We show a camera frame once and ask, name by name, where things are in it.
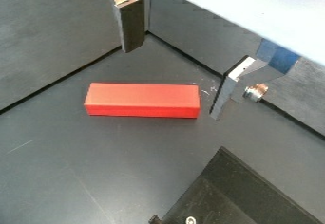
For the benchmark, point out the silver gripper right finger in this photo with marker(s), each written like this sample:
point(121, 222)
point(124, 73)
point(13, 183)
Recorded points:
point(245, 79)

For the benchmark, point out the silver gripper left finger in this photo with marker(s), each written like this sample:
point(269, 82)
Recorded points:
point(129, 12)

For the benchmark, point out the red rectangular block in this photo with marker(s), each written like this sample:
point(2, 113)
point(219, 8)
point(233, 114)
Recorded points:
point(144, 100)

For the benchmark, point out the black curved fixture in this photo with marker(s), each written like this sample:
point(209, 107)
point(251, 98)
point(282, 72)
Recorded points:
point(231, 194)

